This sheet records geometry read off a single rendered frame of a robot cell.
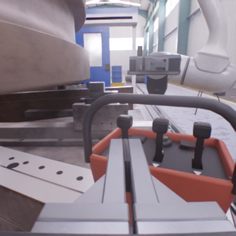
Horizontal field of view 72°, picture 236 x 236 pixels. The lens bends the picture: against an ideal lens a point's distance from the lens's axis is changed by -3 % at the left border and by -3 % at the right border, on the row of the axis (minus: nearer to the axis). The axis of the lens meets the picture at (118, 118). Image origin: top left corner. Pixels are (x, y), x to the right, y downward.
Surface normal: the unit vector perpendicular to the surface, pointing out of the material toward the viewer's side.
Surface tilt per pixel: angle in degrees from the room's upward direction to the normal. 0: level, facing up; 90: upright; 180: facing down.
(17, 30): 90
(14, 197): 90
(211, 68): 85
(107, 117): 90
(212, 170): 0
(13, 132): 72
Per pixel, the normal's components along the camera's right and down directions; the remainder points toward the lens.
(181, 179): -0.38, 0.36
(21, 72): 0.95, 0.07
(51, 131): 0.00, -0.04
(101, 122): 0.00, 0.27
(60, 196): -0.01, -0.96
